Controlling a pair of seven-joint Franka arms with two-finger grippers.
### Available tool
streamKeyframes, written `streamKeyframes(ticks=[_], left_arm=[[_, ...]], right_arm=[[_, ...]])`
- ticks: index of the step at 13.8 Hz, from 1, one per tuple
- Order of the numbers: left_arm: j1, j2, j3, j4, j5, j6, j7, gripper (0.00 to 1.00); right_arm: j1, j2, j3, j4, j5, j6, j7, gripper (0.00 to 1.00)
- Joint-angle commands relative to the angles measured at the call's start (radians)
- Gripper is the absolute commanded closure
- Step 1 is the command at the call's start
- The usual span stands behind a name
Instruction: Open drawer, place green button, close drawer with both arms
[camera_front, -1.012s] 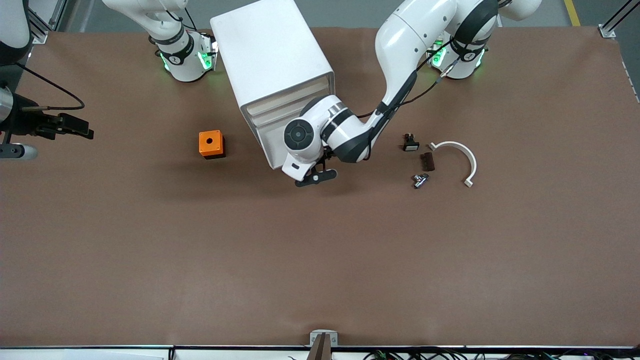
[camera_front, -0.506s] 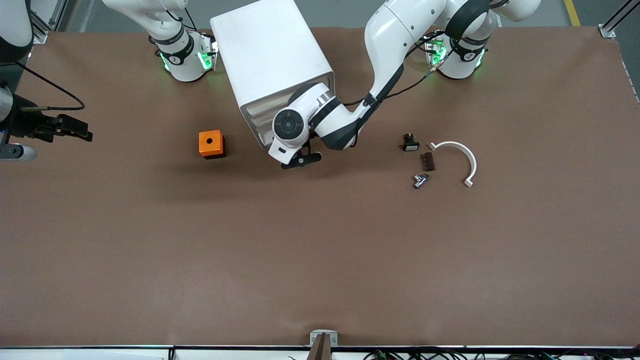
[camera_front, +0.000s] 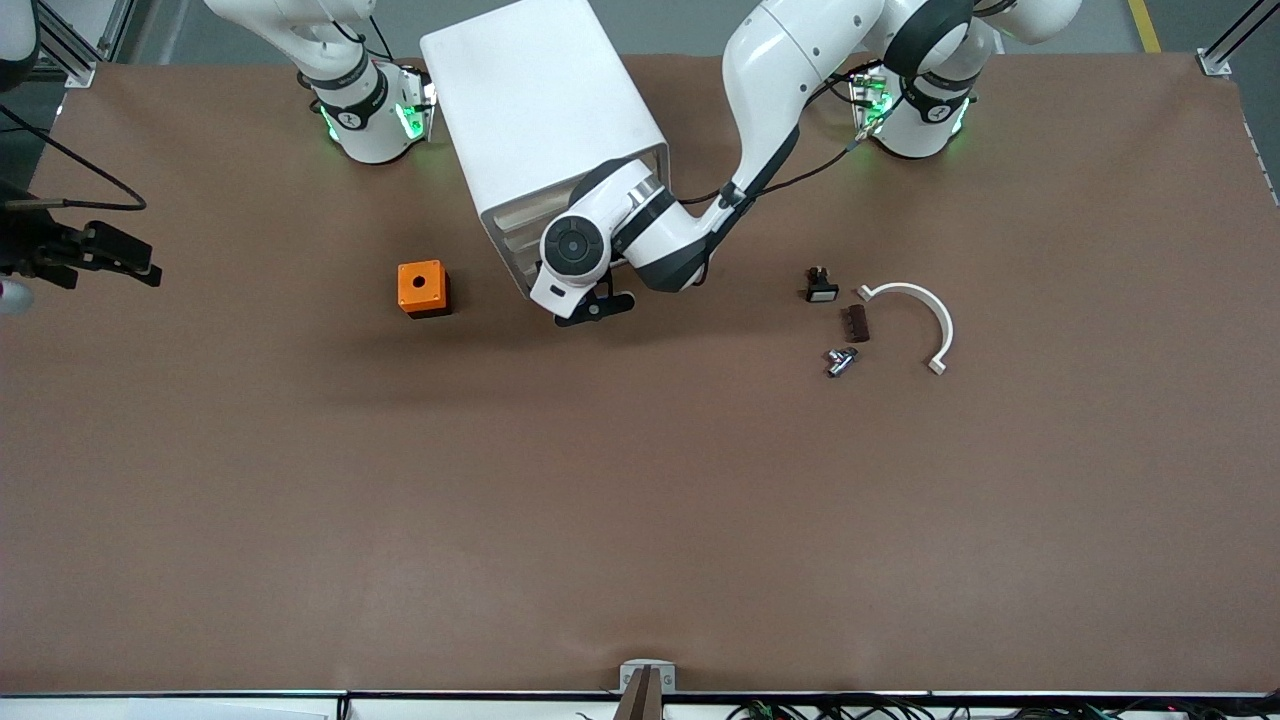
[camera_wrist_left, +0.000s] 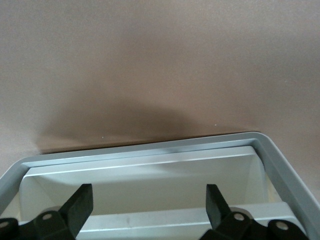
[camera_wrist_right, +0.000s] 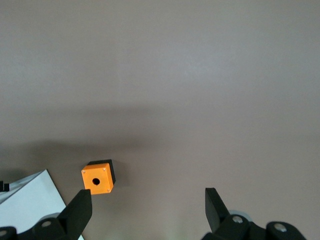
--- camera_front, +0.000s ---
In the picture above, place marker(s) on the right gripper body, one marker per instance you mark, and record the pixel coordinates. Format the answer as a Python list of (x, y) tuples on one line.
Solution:
[(32, 243)]

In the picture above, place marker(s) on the white plastic drawer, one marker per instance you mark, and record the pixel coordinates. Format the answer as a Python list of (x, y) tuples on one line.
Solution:
[(530, 210), (522, 258)]

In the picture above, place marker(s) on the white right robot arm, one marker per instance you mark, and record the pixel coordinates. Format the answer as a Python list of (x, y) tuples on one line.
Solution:
[(350, 120)]

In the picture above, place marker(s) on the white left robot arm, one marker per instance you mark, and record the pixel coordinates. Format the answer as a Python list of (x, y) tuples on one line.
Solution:
[(790, 70)]

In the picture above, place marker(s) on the white drawer cabinet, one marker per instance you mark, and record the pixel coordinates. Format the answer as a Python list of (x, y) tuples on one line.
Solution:
[(520, 100)]

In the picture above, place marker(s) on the black square push button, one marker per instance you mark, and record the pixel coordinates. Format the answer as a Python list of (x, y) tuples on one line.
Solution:
[(822, 290)]

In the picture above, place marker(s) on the chrome tee fitting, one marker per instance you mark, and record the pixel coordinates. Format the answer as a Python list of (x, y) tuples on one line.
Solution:
[(840, 362)]

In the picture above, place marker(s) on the brown ridged block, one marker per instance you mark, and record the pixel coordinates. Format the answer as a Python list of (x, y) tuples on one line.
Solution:
[(857, 324)]

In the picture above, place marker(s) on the white semicircular clamp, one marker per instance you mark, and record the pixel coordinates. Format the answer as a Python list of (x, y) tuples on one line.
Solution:
[(945, 325)]

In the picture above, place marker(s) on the white panel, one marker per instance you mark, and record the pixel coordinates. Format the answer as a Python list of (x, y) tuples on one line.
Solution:
[(150, 712)]

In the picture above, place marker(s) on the orange button enclosure box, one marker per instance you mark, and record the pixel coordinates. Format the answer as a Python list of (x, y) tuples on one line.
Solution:
[(420, 283)]

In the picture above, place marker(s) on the aluminium frame structure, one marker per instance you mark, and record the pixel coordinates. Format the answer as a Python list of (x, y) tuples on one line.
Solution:
[(85, 70)]

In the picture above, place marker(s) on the grey metal bracket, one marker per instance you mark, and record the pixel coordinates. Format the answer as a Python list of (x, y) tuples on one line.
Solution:
[(630, 678)]

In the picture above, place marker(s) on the aluminium post with bracket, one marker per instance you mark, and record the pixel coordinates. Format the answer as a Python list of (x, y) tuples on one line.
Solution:
[(1215, 63)]

